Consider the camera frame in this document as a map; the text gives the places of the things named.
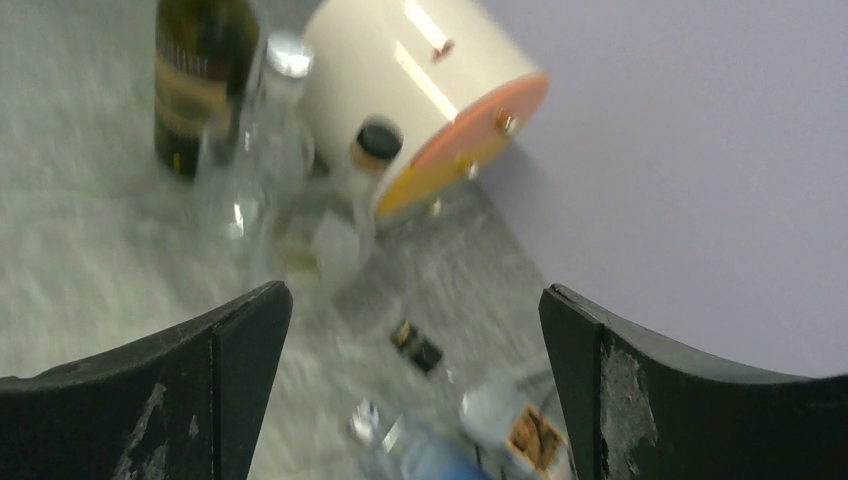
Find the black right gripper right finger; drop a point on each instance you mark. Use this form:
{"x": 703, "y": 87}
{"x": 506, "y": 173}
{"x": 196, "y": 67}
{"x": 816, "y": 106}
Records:
{"x": 640, "y": 405}

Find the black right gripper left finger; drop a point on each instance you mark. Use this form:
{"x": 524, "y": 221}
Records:
{"x": 187, "y": 402}

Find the clear bottle with black cap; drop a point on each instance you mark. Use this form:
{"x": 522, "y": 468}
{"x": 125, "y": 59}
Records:
{"x": 506, "y": 411}

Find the clear bottle with cork stopper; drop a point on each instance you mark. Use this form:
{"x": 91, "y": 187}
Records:
{"x": 321, "y": 242}

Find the blue clear vodka bottle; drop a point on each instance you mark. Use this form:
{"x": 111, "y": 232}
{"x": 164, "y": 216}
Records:
{"x": 397, "y": 445}

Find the large clear round bottle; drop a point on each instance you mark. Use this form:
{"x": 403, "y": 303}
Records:
{"x": 256, "y": 153}

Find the dark green silver-capped wine bottle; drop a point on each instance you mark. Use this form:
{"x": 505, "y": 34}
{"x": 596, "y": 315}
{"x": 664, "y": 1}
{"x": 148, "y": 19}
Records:
{"x": 204, "y": 51}

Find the white cylindrical drum appliance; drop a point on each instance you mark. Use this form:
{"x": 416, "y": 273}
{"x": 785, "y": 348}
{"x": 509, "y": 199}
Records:
{"x": 444, "y": 73}

